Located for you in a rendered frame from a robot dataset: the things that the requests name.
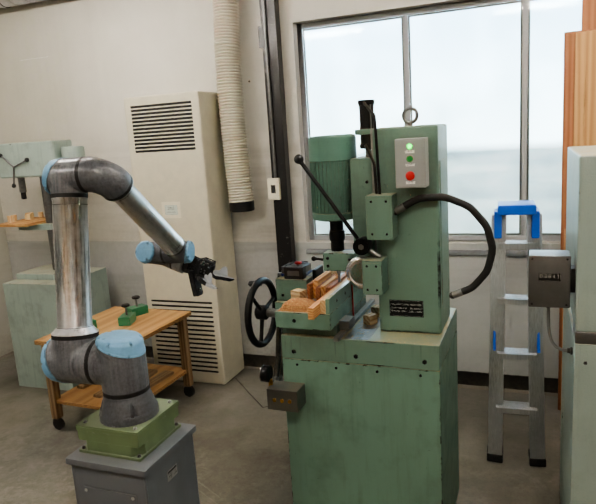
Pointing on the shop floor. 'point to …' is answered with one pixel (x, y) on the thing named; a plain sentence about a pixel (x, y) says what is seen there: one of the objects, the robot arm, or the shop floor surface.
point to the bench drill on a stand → (44, 305)
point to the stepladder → (515, 348)
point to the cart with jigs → (150, 325)
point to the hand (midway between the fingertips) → (225, 285)
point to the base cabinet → (374, 433)
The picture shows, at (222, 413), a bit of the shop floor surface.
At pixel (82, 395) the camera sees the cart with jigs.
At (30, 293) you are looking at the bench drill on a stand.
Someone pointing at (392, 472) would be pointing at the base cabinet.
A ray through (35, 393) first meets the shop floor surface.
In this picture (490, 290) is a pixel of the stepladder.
